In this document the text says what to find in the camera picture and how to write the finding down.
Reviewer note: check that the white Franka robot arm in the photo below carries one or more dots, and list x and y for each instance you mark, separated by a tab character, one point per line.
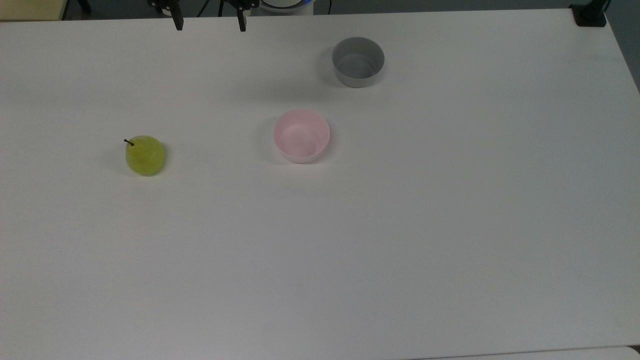
287	6

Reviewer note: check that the green pear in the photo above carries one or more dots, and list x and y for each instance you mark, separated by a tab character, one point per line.
145	156

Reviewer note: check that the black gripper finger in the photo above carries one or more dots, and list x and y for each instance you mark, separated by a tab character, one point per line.
177	20
242	21

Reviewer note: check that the pink plastic bowl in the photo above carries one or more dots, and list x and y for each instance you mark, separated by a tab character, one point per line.
301	136

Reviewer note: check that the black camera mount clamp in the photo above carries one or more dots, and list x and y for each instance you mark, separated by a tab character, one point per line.
590	15

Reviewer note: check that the beige board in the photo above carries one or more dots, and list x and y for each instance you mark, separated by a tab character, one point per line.
30	9

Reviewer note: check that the grey plastic bowl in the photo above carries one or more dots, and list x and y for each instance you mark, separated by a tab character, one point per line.
358	62

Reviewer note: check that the black Franka gripper body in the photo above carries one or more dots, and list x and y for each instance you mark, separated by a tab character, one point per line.
165	4

